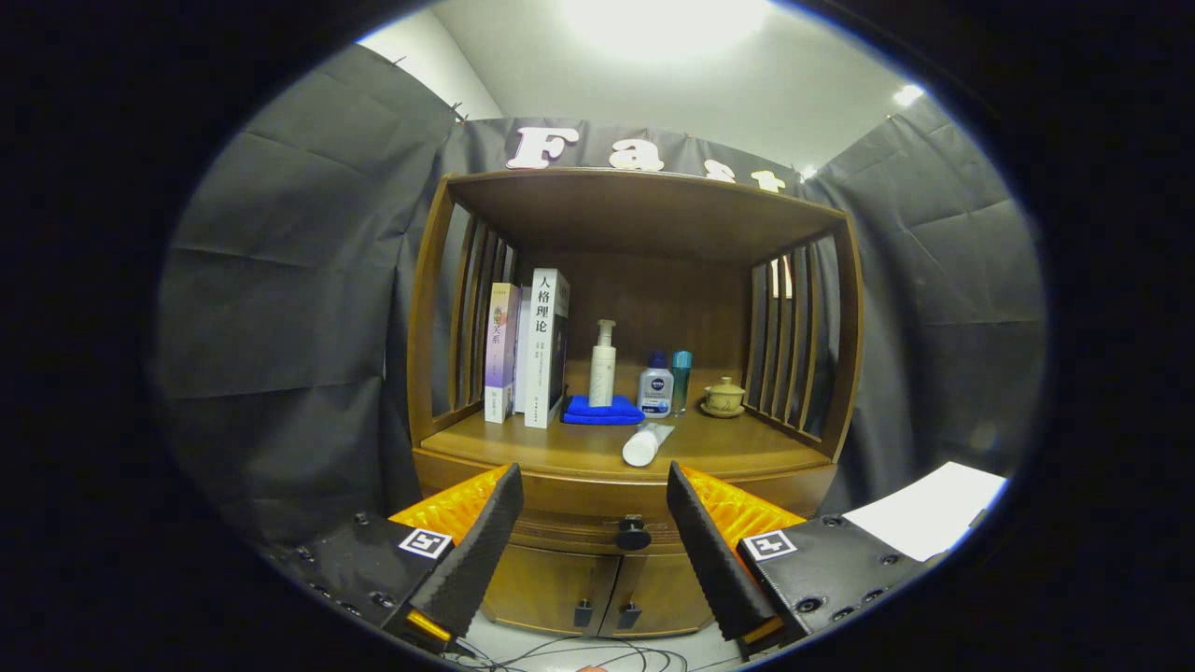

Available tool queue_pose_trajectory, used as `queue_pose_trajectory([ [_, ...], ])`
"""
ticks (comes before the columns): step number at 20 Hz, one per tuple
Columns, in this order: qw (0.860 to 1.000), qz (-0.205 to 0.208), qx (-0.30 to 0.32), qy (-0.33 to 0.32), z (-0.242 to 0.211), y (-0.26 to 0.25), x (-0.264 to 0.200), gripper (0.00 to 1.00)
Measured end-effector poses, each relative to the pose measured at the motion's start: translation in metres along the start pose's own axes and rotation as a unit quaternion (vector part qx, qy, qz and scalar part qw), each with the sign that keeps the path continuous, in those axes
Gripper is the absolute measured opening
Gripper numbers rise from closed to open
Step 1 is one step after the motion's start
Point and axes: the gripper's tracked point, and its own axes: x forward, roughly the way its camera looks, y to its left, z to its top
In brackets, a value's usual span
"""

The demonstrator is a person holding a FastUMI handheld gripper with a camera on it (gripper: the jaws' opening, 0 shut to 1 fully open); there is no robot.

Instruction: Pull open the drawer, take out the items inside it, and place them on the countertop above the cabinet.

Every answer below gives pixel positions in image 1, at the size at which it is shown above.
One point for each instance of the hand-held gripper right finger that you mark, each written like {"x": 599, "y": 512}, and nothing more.
{"x": 714, "y": 560}

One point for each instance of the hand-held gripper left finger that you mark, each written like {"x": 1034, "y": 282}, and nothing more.
{"x": 476, "y": 560}

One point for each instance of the black drawer knob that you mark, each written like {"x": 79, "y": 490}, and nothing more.
{"x": 633, "y": 537}

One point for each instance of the wooden drawer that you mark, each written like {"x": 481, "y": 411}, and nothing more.
{"x": 588, "y": 509}

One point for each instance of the white green tube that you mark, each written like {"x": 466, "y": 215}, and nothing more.
{"x": 642, "y": 448}

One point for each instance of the wooden cabinet door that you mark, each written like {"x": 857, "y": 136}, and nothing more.
{"x": 546, "y": 588}
{"x": 667, "y": 593}

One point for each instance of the wooden countertop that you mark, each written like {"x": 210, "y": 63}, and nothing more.
{"x": 728, "y": 453}

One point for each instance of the white topped grey drawer unit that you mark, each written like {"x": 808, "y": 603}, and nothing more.
{"x": 924, "y": 513}

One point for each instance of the wooden cabinet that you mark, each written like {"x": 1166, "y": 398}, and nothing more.
{"x": 644, "y": 210}

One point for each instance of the beige saucer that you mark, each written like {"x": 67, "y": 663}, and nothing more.
{"x": 724, "y": 413}

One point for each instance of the beige lidded teacup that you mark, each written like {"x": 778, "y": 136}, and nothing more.
{"x": 724, "y": 398}

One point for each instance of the white bottle blue cap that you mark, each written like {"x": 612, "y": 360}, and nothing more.
{"x": 655, "y": 392}

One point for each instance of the teal bottle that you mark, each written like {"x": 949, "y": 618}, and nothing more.
{"x": 682, "y": 383}

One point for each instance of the blue folded cloth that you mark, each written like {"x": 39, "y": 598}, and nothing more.
{"x": 597, "y": 415}

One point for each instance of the thin white book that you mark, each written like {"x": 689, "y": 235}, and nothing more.
{"x": 522, "y": 364}

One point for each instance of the purple book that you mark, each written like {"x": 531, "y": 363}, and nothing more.
{"x": 500, "y": 355}

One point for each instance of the thick white book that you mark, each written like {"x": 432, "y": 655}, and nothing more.
{"x": 541, "y": 355}

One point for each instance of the white pump bottle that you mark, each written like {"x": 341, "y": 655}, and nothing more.
{"x": 602, "y": 373}

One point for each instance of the black backdrop cloth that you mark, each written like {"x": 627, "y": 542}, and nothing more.
{"x": 280, "y": 280}

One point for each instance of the small ceiling light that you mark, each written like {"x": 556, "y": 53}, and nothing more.
{"x": 907, "y": 94}

